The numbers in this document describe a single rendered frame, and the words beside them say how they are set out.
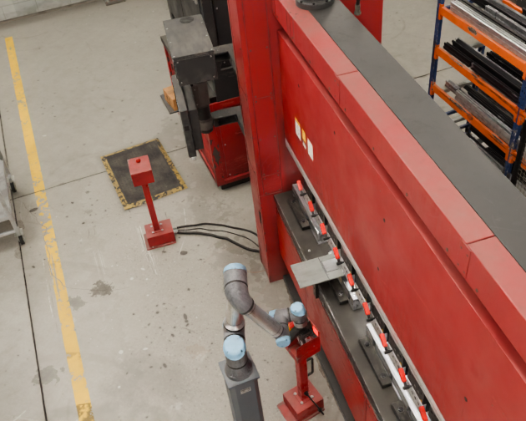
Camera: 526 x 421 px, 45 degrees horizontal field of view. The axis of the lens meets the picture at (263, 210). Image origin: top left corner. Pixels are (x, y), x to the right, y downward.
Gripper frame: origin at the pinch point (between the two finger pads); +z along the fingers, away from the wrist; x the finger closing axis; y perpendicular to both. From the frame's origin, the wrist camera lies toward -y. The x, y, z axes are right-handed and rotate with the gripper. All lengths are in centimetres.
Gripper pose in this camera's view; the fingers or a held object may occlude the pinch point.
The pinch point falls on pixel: (301, 345)
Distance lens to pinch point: 367.6
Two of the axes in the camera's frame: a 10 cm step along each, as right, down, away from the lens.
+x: -5.1, -5.5, 6.6
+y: 8.4, -4.6, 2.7
